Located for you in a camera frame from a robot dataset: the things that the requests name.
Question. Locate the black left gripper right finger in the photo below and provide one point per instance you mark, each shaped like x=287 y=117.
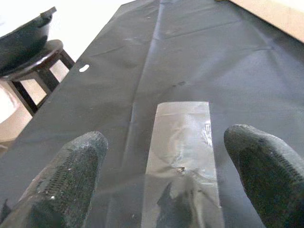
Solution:
x=273 y=180

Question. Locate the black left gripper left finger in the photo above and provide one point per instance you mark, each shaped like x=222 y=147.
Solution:
x=66 y=185

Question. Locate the clear tape strip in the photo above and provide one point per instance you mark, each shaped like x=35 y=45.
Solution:
x=183 y=147

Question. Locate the small white sticker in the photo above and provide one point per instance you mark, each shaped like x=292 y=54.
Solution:
x=84 y=68

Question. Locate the black round stool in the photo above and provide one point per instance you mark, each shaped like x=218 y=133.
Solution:
x=42 y=61

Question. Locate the black table cloth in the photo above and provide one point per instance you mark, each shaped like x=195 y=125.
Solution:
x=190 y=59

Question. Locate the black wok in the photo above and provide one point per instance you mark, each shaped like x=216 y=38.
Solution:
x=21 y=45

